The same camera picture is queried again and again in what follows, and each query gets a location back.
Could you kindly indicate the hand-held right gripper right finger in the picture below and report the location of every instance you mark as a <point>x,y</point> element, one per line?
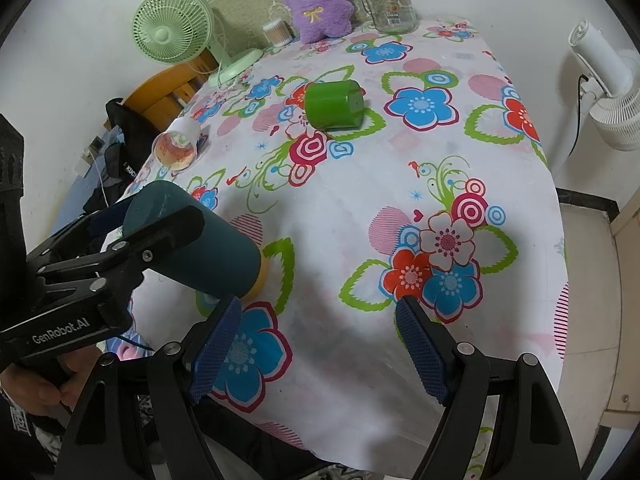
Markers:
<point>424,355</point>

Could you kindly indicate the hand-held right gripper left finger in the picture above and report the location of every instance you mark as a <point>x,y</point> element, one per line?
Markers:
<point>216,349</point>

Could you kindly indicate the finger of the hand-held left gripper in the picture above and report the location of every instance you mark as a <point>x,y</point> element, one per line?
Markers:
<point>106,219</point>
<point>165,232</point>

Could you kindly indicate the dark teal cup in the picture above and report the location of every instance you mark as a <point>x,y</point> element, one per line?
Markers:
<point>215,255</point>

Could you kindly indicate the white paper cup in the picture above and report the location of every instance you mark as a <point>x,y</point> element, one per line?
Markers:
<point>176,147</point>

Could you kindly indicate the green plastic cup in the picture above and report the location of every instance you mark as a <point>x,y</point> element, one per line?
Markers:
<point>332,105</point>

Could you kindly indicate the person's left hand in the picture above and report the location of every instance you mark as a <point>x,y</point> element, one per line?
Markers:
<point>35,390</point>

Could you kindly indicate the black bag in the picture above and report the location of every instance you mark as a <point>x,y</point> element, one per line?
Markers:
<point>131,140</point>

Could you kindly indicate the orange wooden chair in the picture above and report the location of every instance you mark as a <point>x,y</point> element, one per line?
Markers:
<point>160,87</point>

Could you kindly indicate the floral tablecloth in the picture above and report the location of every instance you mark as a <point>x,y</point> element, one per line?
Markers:
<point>360,200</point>

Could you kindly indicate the green desk fan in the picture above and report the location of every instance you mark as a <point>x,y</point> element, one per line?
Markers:
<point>165,27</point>

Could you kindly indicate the cream cabinet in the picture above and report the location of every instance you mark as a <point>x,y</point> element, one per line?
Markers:
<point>625,310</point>

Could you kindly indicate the cotton swab container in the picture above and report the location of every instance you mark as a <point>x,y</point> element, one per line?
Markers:
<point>278,34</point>

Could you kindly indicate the purple plush toy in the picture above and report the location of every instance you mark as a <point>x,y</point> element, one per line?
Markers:
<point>315,5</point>

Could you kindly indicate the white standing fan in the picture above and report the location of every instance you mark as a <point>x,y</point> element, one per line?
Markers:
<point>612,105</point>

